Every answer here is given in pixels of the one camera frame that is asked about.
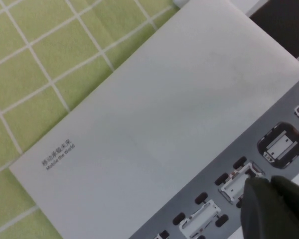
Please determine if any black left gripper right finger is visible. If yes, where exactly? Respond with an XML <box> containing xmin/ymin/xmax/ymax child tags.
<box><xmin>271</xmin><ymin>175</ymin><xmax>299</xmax><ymax>225</ymax></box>

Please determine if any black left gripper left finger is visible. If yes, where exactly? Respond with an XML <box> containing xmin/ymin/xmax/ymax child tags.
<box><xmin>240</xmin><ymin>176</ymin><xmax>299</xmax><ymax>239</ymax></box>

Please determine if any white product manual book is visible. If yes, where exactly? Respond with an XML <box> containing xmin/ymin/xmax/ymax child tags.
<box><xmin>9</xmin><ymin>0</ymin><xmax>299</xmax><ymax>239</ymax></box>

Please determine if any green white checked tablecloth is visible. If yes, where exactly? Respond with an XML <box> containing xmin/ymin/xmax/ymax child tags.
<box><xmin>0</xmin><ymin>0</ymin><xmax>181</xmax><ymax>239</ymax></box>

